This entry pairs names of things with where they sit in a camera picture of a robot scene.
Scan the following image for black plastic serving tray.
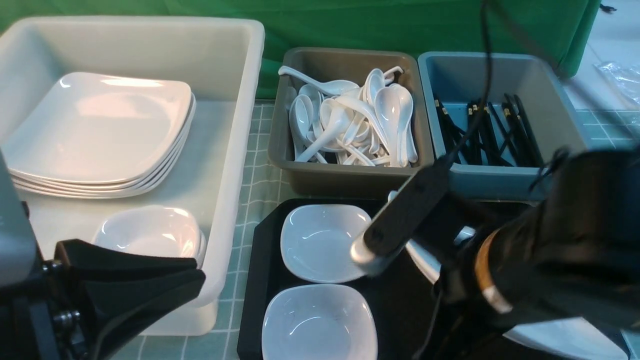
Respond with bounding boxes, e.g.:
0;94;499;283
237;198;435;360

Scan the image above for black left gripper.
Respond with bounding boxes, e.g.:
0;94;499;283
1;239;206;360

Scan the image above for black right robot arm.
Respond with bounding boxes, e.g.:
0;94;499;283
349;149;639;332

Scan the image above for green checkered tablecloth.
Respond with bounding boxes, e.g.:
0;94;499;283
110;100;640;360

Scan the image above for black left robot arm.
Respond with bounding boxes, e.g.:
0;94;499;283
0;162;206;360

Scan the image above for blue-grey plastic chopstick bin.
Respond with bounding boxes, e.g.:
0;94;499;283
417;51;587;201

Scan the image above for stack of white plates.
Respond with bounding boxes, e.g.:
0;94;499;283
1;71;197;199

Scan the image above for stacked white bowls in tub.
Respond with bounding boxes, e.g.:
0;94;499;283
91;205;207;269

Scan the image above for large white square plate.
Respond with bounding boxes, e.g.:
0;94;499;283
405;202;633;360

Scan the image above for pile of white spoons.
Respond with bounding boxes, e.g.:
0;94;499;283
278;65;419;168

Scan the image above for brown plastic spoon bin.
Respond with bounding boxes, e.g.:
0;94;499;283
268;47;435;199

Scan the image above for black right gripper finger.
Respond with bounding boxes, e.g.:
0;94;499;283
350;158;456;276

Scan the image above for green backdrop cloth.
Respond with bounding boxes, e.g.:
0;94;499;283
1;0;601;100

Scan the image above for small white bowl front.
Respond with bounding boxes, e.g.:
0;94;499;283
261;284;378;360

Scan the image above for small white square bowl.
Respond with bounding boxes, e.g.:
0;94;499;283
279;203;371;284

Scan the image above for clear plastic bag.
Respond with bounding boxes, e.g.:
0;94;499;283
594;61;640;108

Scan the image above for pile of black chopsticks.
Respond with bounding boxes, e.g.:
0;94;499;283
434;93;544;167

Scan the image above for large white plastic tub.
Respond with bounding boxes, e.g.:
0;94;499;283
0;16;265;337

